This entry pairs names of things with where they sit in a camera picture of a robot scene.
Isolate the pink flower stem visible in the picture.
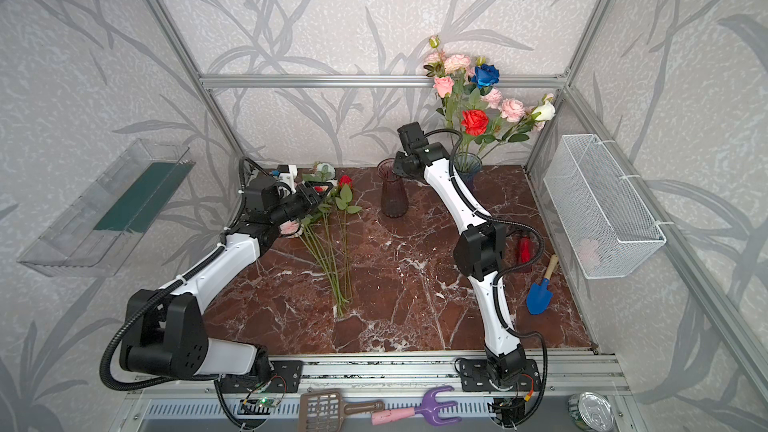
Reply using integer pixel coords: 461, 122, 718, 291
433, 69, 469, 152
422, 34, 505, 157
479, 89, 556, 159

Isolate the large red rose stem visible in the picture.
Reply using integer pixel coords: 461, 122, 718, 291
460, 109, 490, 153

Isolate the brown plastic scoop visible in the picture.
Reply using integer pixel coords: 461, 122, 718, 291
298, 389, 385, 432

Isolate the metal tin can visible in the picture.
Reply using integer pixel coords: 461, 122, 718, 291
568, 392, 615, 432

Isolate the purple glass vase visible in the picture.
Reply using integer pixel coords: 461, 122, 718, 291
454, 152, 483, 192

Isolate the white wire mesh basket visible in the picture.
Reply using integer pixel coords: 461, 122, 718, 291
544, 134, 667, 280

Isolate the blue rose stem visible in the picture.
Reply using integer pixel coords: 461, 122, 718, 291
469, 63, 502, 152

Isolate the clear plastic wall shelf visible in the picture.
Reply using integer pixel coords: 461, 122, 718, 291
18, 139, 195, 278

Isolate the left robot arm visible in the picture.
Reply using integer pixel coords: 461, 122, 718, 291
99, 157, 334, 391

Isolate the blue garden trowel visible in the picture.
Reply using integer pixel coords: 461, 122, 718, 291
526, 254, 559, 315

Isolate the white rose stem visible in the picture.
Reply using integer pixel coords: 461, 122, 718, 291
499, 99, 556, 143

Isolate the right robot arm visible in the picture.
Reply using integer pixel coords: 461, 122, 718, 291
394, 122, 549, 387

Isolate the bunch of artificial flowers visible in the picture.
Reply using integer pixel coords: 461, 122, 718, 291
280, 163, 363, 319

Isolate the dark red glass vase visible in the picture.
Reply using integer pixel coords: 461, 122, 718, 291
377, 158, 409, 218

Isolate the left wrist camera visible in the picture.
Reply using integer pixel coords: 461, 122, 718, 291
273, 164, 298, 193

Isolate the purple pink garden fork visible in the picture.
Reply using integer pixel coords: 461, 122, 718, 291
371, 385, 462, 427

